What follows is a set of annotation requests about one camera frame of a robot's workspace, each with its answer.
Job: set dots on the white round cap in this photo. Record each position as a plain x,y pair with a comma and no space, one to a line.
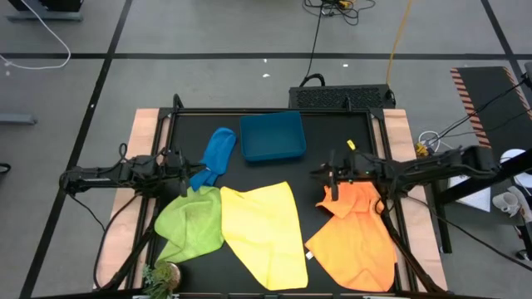
513,154

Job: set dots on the black mat striped edges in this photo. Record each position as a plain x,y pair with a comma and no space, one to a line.
482,87

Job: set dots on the black stand beam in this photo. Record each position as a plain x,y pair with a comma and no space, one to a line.
490,177

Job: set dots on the yellow microfiber towel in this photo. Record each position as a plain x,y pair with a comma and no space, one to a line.
262,232

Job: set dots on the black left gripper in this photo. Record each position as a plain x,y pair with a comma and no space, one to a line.
172,168

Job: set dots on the black metal table frame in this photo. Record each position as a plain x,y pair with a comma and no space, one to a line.
199,111

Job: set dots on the grey floor bar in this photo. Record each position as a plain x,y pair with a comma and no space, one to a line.
16,119

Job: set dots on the black perforated computer case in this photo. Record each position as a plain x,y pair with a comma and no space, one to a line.
341,97

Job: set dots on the white mug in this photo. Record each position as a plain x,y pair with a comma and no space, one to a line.
507,203

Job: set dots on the small potted plant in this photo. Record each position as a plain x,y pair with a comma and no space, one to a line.
160,278

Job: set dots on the white paper sheet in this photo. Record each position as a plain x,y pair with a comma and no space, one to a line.
478,199

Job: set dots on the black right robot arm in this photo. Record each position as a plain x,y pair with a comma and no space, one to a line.
436,166

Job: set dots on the blue microfiber towel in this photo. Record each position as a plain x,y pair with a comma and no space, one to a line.
216,153

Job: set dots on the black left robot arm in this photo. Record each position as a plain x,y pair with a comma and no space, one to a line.
104,174

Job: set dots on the green microfiber towel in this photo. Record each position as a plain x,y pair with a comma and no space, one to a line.
191,224

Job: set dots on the grey desk foot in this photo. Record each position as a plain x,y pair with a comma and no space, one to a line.
45,16

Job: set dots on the yellow tape tag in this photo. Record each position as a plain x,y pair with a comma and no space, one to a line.
351,144

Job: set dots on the teal plastic bin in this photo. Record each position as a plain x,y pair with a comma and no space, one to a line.
272,137

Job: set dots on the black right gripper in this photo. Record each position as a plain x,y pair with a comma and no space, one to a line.
343,172

